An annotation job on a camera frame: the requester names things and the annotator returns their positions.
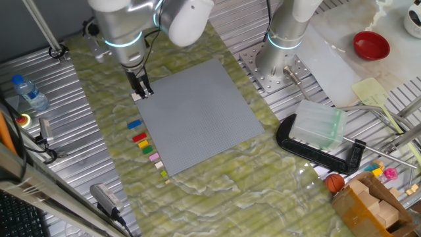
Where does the clear water bottle blue cap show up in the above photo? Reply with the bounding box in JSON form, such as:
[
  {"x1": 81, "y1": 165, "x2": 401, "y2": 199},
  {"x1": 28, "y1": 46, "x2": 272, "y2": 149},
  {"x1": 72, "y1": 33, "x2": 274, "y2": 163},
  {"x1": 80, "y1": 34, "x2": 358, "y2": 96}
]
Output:
[{"x1": 11, "y1": 74, "x2": 51, "y2": 112}]

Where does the aluminium profile bar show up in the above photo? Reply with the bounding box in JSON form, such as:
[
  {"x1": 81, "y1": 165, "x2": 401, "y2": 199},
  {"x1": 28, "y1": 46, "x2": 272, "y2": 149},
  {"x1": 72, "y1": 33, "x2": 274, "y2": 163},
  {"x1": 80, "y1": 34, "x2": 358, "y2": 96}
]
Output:
[
  {"x1": 382, "y1": 122, "x2": 421, "y2": 155},
  {"x1": 396, "y1": 94, "x2": 421, "y2": 119}
]

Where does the pale yellow slotted spatula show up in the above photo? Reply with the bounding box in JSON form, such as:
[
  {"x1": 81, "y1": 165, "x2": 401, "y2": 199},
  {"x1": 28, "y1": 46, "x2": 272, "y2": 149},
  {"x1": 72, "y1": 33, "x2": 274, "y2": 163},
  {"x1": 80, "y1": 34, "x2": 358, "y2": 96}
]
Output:
[{"x1": 351, "y1": 77, "x2": 421, "y2": 167}]

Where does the large grey Lego baseplate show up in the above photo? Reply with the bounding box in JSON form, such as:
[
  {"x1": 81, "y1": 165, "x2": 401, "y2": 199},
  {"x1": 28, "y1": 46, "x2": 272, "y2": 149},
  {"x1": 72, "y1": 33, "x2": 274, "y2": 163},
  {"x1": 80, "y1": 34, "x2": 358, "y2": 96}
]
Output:
[{"x1": 135, "y1": 58, "x2": 266, "y2": 177}]

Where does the brown cardboard box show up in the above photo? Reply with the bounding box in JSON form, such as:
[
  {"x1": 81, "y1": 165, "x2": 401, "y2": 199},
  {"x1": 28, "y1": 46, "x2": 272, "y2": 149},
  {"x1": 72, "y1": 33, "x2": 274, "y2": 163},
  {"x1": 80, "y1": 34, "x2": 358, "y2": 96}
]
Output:
[{"x1": 331, "y1": 171, "x2": 419, "y2": 237}]

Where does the wooden block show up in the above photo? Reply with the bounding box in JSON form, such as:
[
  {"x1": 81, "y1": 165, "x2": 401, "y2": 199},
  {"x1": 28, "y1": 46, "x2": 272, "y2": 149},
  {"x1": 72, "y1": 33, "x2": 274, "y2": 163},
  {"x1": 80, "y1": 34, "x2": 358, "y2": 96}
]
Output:
[
  {"x1": 377, "y1": 200, "x2": 400, "y2": 228},
  {"x1": 357, "y1": 190, "x2": 381, "y2": 212},
  {"x1": 347, "y1": 179, "x2": 370, "y2": 196}
]

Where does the white cup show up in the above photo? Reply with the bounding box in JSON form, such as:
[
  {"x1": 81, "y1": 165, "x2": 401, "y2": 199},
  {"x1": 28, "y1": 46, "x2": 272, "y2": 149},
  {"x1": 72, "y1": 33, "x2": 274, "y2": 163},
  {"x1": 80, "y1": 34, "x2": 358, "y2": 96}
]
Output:
[{"x1": 403, "y1": 3, "x2": 421, "y2": 40}]

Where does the metal camera mount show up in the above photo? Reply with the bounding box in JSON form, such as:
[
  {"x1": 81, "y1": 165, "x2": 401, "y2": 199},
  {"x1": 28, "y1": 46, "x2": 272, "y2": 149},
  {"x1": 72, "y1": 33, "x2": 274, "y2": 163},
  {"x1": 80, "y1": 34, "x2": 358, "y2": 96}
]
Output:
[{"x1": 34, "y1": 134, "x2": 68, "y2": 165}]

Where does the red bowl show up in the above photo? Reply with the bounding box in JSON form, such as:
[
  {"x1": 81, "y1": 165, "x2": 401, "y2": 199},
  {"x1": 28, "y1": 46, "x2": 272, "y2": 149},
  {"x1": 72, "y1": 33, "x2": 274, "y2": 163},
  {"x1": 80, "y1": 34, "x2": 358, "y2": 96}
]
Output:
[{"x1": 353, "y1": 31, "x2": 391, "y2": 62}]

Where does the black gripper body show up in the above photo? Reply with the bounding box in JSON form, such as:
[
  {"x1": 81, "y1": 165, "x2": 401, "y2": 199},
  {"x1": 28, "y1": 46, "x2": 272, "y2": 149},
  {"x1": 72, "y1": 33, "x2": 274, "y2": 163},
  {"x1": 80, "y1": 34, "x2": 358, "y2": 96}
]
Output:
[{"x1": 124, "y1": 64, "x2": 149, "y2": 85}]

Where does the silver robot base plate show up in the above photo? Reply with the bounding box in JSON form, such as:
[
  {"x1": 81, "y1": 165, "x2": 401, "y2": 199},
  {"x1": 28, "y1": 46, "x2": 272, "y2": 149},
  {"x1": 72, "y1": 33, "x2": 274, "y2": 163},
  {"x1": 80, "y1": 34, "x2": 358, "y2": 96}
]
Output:
[{"x1": 239, "y1": 41, "x2": 312, "y2": 94}]

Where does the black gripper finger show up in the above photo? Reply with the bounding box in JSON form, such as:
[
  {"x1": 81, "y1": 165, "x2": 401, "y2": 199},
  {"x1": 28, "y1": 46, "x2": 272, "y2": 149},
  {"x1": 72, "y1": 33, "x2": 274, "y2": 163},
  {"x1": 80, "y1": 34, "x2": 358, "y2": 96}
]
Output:
[
  {"x1": 140, "y1": 76, "x2": 155, "y2": 97},
  {"x1": 133, "y1": 81, "x2": 147, "y2": 99}
]

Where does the black keyboard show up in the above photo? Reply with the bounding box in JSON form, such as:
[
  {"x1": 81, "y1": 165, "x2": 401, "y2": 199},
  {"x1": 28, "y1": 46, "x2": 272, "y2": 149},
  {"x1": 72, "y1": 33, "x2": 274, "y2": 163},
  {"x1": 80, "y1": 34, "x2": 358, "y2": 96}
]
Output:
[{"x1": 0, "y1": 189, "x2": 51, "y2": 237}]

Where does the small toy basketball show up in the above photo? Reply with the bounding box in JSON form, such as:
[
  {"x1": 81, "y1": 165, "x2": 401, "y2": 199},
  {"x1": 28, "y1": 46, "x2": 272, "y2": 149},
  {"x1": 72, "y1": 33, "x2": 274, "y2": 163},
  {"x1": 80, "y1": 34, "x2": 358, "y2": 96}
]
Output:
[{"x1": 324, "y1": 173, "x2": 346, "y2": 194}]

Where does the black C-clamp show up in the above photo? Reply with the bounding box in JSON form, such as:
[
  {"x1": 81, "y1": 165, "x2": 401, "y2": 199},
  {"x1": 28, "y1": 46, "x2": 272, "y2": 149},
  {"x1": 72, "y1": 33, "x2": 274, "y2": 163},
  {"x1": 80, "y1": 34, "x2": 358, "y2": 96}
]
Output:
[{"x1": 276, "y1": 113, "x2": 417, "y2": 176}]

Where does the metal tripod pole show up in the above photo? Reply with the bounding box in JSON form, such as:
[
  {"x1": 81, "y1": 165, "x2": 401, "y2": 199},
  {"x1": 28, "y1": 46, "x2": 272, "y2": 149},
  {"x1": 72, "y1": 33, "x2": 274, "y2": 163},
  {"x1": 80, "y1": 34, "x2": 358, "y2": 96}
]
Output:
[{"x1": 21, "y1": 0, "x2": 70, "y2": 64}]

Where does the green marble pattern mat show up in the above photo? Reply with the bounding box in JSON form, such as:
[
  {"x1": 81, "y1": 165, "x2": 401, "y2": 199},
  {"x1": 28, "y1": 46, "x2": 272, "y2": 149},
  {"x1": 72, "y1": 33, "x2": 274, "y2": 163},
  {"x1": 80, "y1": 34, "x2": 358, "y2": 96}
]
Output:
[{"x1": 64, "y1": 0, "x2": 348, "y2": 237}]

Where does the orange pole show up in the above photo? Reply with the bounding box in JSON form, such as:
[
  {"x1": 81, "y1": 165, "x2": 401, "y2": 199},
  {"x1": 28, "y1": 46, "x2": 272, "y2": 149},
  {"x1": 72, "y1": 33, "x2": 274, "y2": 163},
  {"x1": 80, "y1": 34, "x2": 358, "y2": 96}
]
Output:
[{"x1": 0, "y1": 110, "x2": 17, "y2": 155}]

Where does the pink toy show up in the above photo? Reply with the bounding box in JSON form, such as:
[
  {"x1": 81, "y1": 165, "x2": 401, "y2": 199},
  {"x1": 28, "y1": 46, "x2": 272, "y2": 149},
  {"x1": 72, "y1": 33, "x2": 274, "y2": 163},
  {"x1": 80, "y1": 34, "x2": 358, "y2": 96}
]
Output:
[{"x1": 383, "y1": 167, "x2": 399, "y2": 181}]

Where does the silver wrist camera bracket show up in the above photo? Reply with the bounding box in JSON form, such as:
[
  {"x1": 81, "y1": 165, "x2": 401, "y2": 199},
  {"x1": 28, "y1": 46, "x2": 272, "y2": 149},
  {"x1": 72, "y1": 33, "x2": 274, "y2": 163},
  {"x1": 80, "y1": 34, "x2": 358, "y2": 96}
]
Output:
[{"x1": 82, "y1": 16, "x2": 112, "y2": 64}]

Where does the translucent plastic box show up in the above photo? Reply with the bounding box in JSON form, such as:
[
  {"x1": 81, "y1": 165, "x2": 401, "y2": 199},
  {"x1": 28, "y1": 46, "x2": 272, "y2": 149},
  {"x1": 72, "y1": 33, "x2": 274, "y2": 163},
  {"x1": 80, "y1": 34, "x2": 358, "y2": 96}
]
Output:
[{"x1": 288, "y1": 99, "x2": 349, "y2": 151}]

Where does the grey depth camera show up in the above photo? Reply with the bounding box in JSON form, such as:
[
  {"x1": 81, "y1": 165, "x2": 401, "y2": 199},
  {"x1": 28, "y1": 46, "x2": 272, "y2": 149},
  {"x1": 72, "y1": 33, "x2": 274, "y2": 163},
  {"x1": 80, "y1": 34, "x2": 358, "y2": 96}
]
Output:
[
  {"x1": 36, "y1": 117, "x2": 55, "y2": 145},
  {"x1": 89, "y1": 182, "x2": 123, "y2": 218}
]

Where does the white marble pattern mat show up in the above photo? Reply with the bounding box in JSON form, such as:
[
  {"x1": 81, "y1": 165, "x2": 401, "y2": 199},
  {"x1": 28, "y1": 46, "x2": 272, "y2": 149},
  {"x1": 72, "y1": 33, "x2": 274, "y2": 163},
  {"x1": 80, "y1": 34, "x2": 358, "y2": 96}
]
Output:
[{"x1": 295, "y1": 0, "x2": 421, "y2": 109}]

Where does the aluminium frame rail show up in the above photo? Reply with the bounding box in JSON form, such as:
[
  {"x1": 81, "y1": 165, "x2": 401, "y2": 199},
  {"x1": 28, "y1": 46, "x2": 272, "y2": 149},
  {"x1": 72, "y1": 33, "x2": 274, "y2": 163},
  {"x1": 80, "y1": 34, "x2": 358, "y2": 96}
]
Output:
[{"x1": 0, "y1": 141, "x2": 131, "y2": 237}]

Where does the red emergency stop button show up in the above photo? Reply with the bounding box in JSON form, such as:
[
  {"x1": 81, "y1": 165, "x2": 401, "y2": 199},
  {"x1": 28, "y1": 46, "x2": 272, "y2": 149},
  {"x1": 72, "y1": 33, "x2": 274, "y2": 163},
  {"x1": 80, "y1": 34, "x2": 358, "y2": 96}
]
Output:
[{"x1": 15, "y1": 113, "x2": 32, "y2": 130}]

